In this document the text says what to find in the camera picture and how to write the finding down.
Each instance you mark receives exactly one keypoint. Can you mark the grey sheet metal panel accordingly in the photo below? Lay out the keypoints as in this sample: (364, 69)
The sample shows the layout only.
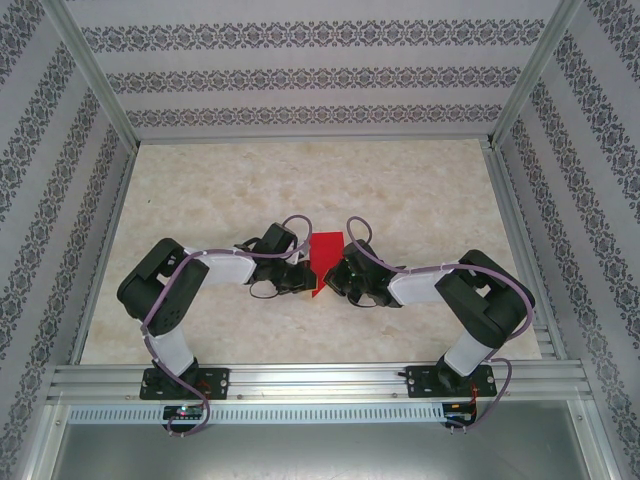
(320, 455)

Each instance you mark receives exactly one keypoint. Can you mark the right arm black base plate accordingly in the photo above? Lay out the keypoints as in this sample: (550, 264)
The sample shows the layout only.
(417, 382)

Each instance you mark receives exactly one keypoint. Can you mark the red paper sheet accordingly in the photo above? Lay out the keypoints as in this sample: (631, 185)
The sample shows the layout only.
(326, 250)

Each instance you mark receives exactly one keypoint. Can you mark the aluminium frame post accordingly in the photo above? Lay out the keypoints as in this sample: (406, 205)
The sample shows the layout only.
(537, 75)
(95, 75)

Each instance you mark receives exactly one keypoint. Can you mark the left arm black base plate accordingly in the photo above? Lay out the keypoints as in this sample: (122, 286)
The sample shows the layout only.
(219, 382)

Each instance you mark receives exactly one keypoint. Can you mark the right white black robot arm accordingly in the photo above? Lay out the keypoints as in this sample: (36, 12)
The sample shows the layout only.
(480, 300)

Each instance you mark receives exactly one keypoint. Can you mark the aluminium table side rail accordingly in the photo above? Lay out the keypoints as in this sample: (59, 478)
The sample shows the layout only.
(107, 250)
(520, 225)

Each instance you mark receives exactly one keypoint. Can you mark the aluminium mounting rail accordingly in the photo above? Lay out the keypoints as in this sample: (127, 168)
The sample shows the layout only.
(320, 380)

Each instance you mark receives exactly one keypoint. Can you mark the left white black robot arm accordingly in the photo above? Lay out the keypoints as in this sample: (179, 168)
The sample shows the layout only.
(160, 290)

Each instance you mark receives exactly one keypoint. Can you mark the aluminium frame cross beam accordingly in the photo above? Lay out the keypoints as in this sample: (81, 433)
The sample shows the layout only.
(315, 137)

